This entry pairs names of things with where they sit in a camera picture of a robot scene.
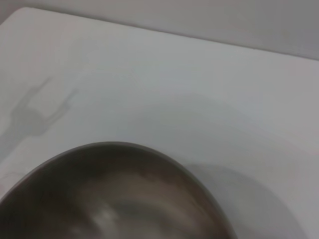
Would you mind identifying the stainless steel mixing bowl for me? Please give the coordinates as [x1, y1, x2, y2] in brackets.
[0, 141, 237, 239]

